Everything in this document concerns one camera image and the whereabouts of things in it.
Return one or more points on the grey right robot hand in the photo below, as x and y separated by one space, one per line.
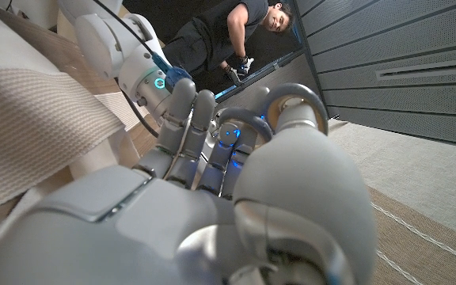
172 229

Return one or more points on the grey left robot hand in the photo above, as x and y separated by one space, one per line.
260 99

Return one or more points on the grey yellow scissors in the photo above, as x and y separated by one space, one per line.
291 88

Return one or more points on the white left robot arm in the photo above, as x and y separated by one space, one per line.
105 43

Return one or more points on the long ribbed beige cloth strip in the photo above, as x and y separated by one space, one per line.
34 130

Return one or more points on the dark grey door panel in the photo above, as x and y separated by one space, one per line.
291 71

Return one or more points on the person in dark clothes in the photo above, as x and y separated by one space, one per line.
212 35

